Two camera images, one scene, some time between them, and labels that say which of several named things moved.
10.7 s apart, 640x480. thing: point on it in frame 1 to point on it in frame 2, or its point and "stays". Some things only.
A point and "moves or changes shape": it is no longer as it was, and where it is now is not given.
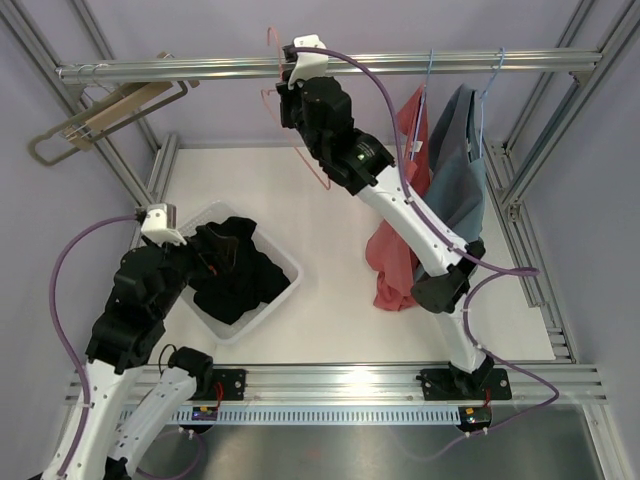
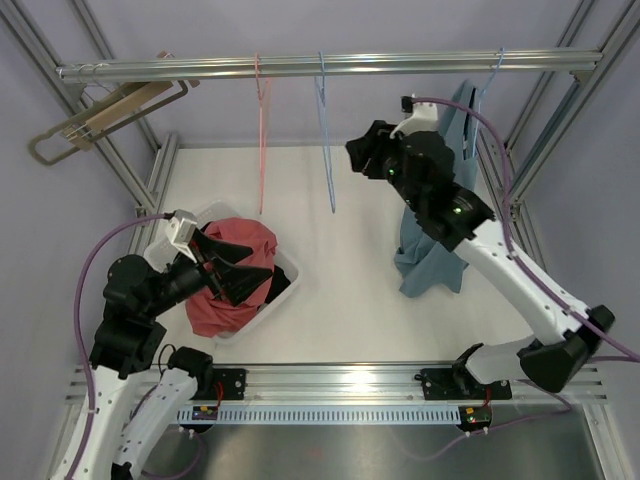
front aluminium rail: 574,383 stays
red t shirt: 388,253 to 208,313
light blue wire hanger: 422,108 moves or changes shape
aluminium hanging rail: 276,66 stays
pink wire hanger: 263,92 to 264,97
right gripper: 286,97 to 375,144
